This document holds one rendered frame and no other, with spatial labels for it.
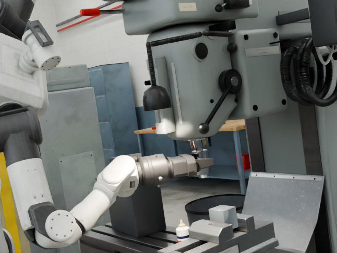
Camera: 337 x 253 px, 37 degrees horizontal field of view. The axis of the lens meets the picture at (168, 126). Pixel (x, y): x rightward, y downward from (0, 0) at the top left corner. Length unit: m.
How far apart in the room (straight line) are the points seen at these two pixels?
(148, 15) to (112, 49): 8.22
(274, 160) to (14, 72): 0.91
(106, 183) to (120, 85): 7.49
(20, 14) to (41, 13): 9.71
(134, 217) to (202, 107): 0.57
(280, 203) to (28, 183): 0.86
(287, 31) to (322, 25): 0.26
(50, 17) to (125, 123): 3.60
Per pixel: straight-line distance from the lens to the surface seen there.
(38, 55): 1.44
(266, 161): 1.83
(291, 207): 1.73
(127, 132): 8.87
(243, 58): 1.48
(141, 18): 1.43
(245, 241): 1.48
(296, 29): 1.69
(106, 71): 8.72
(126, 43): 9.23
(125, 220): 1.87
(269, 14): 1.60
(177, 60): 1.38
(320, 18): 1.42
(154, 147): 8.90
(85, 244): 2.02
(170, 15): 1.33
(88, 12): 1.43
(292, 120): 1.72
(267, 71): 1.54
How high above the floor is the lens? 1.46
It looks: 4 degrees down
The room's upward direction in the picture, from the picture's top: 8 degrees counter-clockwise
